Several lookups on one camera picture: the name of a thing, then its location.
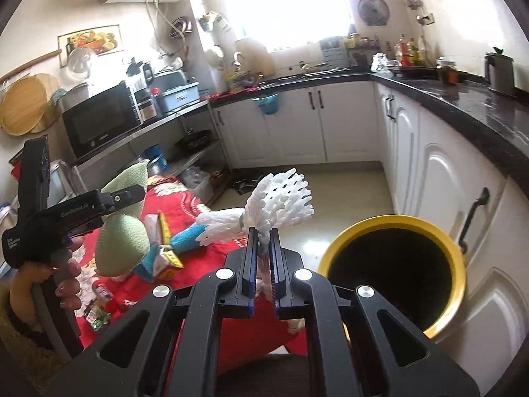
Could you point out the crumpled clear plastic bag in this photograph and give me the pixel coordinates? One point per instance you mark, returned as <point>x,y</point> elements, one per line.
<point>381,64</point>

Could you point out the black microwave oven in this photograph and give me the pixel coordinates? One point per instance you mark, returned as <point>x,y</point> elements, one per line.
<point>99,122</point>

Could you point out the bright window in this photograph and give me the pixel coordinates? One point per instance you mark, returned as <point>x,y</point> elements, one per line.
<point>285,4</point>

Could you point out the red floral blanket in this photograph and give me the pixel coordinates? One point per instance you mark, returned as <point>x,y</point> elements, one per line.
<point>256,339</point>

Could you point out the fruit wall poster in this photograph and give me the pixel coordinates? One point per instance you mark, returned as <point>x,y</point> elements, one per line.
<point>89,43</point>

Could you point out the pale cutting board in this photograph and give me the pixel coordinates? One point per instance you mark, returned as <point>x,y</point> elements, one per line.
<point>256,58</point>

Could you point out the round bamboo tray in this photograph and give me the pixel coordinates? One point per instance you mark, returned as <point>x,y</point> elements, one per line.
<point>24,107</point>

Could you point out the yellow rimmed bin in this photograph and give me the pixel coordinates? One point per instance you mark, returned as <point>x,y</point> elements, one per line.
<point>392,273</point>

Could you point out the blue hanging basket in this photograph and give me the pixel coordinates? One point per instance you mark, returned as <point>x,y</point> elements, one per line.
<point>268,105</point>

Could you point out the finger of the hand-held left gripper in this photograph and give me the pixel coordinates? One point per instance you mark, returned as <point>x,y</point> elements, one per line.
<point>124,198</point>

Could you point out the small red bottle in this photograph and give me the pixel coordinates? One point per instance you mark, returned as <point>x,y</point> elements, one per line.
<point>103,293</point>

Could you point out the white foam net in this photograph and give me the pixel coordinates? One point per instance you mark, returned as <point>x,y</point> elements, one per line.
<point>277,198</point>

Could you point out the black blender jug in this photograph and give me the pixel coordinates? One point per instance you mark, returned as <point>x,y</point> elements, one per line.
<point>142,87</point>

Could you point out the white kitchen cabinets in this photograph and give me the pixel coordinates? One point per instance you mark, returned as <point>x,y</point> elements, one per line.
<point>438,198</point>

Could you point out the black frying pan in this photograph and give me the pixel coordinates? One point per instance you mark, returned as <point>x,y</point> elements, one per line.
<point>193,139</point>

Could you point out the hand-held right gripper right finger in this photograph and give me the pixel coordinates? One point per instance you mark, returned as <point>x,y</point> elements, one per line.
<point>276,275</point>

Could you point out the tray of sauce bottles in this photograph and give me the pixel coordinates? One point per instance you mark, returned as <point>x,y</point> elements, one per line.
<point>409,51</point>

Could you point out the person's left hand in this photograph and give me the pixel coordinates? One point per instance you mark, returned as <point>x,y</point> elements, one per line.
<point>68,287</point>

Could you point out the black kitchen countertop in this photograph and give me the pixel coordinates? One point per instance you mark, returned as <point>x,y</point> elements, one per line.
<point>487,115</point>

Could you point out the green foam net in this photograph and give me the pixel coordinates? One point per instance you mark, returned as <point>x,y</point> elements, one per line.
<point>120,244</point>

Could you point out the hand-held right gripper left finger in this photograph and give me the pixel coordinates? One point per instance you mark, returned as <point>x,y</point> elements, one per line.
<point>248,273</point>

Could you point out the clear plastic containers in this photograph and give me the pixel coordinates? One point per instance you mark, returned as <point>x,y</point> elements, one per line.
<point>198,182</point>

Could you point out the person's left forearm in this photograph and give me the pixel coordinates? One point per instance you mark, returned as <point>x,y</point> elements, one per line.
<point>20,359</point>

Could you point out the grey drawer organizer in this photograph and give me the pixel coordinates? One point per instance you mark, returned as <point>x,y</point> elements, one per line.
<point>334,53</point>

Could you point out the glass jar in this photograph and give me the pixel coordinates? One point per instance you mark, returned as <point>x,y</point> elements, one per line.
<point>447,70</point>

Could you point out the metal kitchen shelf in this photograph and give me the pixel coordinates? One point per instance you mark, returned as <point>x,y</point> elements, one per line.
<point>186,115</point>

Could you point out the teal foam net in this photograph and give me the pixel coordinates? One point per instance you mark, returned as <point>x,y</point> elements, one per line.
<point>188,240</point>

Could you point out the green snack packet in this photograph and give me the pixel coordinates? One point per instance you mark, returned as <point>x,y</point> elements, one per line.
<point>98,318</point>

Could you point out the grey kettle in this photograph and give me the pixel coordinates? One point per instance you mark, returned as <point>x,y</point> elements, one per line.
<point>500,72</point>

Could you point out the small carton yellow label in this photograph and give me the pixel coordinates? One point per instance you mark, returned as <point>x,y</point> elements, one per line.
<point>167,262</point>

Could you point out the clear round plastic lid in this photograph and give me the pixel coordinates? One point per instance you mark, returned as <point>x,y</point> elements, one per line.
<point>82,64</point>

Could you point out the blue plastic dish box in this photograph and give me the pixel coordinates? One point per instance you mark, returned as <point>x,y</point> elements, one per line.
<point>177,97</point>

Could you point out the small wall fan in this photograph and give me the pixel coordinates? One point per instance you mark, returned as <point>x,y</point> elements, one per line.
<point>373,9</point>

